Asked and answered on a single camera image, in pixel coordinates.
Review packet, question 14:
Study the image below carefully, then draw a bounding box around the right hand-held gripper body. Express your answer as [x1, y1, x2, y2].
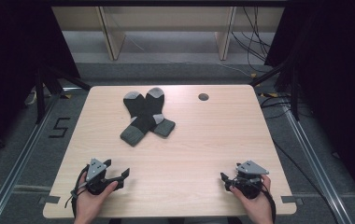
[224, 160, 270, 200]

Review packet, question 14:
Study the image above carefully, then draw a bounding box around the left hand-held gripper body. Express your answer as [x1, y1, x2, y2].
[84, 158, 125, 196]

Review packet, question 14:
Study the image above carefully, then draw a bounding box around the dark sock with grey toe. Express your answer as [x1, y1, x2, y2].
[120, 87, 166, 147]
[122, 91, 177, 138]

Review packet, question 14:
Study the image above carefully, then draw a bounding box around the person's right hand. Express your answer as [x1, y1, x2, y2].
[229, 174, 274, 224]

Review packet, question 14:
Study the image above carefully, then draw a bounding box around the person's left hand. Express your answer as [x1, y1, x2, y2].
[74, 170, 120, 224]

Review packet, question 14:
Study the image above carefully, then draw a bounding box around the black tape strip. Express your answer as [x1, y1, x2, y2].
[280, 195, 305, 206]

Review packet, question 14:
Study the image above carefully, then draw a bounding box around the black metal stand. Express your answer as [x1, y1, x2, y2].
[35, 64, 92, 125]
[249, 60, 301, 121]

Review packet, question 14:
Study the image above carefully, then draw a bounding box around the black curtain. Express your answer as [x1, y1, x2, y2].
[0, 0, 81, 169]
[263, 0, 355, 216]

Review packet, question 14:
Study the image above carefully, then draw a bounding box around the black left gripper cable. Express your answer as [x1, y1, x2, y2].
[64, 164, 90, 218]

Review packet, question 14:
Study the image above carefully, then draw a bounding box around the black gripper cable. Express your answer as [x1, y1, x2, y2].
[261, 183, 277, 224]
[64, 164, 90, 218]

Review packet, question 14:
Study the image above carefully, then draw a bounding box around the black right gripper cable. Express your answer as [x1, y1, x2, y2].
[261, 183, 277, 224]

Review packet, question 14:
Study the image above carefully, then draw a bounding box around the black floor cable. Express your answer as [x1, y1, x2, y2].
[272, 139, 342, 224]

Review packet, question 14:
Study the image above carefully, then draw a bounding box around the grey metal floor rail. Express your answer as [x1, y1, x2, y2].
[0, 92, 62, 224]
[281, 106, 355, 224]

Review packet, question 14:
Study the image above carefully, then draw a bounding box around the bundle of black hanging cables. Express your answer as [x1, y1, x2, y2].
[231, 6, 275, 74]

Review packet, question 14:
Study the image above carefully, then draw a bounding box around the light wooden shelf frame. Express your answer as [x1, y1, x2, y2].
[51, 6, 286, 62]

